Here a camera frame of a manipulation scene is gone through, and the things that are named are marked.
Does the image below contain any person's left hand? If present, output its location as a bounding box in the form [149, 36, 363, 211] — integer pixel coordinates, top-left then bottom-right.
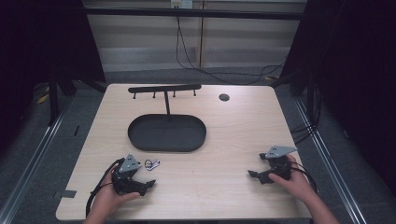
[92, 165, 141, 217]

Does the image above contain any white wall socket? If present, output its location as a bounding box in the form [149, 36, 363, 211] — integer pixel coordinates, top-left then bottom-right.
[170, 0, 194, 10]

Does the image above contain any grey tape strip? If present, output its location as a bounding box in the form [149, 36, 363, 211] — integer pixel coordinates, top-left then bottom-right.
[51, 189, 78, 200]

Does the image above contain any person's right hand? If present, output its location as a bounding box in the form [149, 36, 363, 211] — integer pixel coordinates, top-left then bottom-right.
[268, 154, 316, 203]

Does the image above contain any dark curtain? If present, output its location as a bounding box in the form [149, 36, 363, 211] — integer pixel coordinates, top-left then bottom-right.
[0, 0, 107, 157]
[278, 0, 396, 197]

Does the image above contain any black horizontal metal bar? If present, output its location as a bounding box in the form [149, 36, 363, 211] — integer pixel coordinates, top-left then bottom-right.
[83, 7, 308, 21]

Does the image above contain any black hanging wall cable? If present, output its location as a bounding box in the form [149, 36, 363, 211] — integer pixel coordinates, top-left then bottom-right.
[175, 15, 286, 86]

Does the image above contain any metal floor rail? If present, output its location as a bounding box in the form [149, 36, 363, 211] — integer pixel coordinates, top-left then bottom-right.
[293, 96, 370, 224]
[0, 92, 76, 224]

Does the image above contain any black hook stand with tray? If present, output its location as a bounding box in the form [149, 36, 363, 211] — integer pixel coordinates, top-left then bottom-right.
[127, 83, 207, 153]

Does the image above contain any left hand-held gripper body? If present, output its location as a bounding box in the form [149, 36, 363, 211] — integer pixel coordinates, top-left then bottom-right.
[111, 153, 145, 196]

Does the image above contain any right hand-held gripper black cable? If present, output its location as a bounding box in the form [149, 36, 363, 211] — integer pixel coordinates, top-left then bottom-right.
[290, 161, 319, 194]

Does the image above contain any left hand-held gripper black cable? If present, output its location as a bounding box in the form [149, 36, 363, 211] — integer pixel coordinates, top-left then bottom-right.
[85, 157, 126, 218]

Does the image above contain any vertical wooden wall strip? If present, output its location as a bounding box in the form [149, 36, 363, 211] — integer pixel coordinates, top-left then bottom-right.
[198, 0, 205, 69]

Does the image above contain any bundle of black floor cables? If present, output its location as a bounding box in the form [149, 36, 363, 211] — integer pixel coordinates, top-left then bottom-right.
[290, 83, 323, 146]

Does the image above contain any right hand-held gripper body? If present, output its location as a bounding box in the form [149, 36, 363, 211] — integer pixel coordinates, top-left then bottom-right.
[259, 145, 299, 182]

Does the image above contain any metal key ring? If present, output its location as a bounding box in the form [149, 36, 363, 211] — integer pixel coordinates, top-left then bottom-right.
[144, 159, 162, 172]

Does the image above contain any black metal stand leg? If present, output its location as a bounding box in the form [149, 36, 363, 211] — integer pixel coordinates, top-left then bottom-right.
[47, 78, 61, 127]

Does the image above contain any hand-held gripper black cable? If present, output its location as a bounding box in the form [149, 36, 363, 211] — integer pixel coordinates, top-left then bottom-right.
[290, 161, 319, 194]
[85, 157, 126, 218]

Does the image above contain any yellow floor tape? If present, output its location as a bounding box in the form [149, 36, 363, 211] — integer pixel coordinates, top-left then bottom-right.
[35, 87, 51, 105]

